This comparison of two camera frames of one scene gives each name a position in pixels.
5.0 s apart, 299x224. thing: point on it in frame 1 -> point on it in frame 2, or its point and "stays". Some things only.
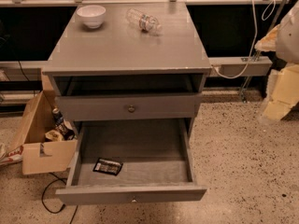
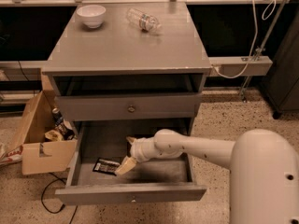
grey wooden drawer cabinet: x=128 y=61 stays
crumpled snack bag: x=54 y=135 stays
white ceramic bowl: x=92 y=15 stays
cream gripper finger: x=269 y=42 -> x=142 y=149
